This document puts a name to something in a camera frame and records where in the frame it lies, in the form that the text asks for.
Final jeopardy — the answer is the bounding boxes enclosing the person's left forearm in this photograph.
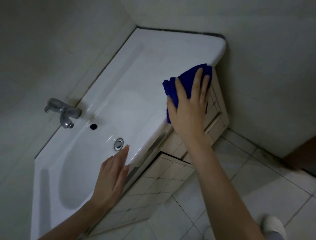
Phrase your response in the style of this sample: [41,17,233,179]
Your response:
[37,200,112,240]

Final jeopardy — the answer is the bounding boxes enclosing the brown wooden door frame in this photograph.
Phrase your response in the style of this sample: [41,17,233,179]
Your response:
[284,135,316,171]

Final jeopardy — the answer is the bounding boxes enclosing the white ceramic sink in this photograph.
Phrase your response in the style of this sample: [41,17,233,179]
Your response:
[30,28,227,240]

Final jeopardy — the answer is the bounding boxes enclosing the chrome faucet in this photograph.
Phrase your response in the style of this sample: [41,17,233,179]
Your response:
[44,98,82,130]

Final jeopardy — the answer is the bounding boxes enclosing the white shoe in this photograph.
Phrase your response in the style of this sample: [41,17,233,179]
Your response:
[261,214,288,240]

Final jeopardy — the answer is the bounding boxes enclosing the small blue cleaning cloth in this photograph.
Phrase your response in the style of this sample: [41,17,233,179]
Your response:
[162,63,213,124]

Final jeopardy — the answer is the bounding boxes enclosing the person's left hand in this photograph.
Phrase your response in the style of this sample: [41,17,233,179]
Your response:
[90,144,130,211]

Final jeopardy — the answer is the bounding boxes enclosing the person's right forearm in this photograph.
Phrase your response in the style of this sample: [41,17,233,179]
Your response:
[184,138,266,240]

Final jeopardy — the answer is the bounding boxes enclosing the grey trousers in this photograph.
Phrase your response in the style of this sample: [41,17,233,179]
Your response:
[265,230,283,240]

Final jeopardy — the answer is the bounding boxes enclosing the patterned vanity cabinet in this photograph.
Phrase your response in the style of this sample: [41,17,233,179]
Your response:
[84,69,229,239]

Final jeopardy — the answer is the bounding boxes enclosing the person's right hand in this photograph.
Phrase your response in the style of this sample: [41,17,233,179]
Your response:
[167,68,212,146]

